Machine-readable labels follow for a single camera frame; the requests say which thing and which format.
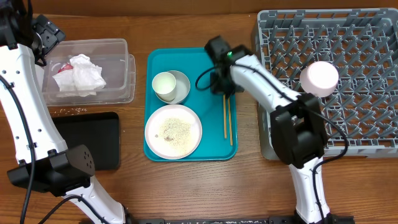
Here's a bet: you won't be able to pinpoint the red foil wrapper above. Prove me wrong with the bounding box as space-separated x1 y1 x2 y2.
58 63 73 73

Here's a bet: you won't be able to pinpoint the grey bowl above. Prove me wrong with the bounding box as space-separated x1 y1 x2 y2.
156 70 190 104

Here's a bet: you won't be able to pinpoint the white napkin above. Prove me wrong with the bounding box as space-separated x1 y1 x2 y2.
70 54 106 90
53 70 96 98

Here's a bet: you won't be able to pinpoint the white paper cup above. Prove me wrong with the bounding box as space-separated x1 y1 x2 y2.
152 72 177 101

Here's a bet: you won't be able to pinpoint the grey dishwasher rack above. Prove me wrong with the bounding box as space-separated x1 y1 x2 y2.
251 8 397 158

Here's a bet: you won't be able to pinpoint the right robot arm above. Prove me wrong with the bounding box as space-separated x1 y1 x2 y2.
205 36 330 223

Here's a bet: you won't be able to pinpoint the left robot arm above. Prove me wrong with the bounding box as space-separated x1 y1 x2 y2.
1 0 134 223

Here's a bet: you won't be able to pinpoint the clear plastic waste bin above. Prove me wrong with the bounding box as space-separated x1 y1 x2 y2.
37 39 136 106

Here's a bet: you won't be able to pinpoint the teal serving tray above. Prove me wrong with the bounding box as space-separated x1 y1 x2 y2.
144 48 239 162

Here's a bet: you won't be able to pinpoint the scattered rice grains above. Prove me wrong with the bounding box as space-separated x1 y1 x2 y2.
50 107 87 116

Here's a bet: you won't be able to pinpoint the large white plate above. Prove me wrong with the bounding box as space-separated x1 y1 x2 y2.
144 105 203 160

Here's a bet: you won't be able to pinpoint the black plastic tray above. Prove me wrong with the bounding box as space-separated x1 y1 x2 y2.
53 112 121 170

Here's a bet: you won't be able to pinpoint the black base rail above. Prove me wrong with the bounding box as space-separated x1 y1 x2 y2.
135 215 355 224

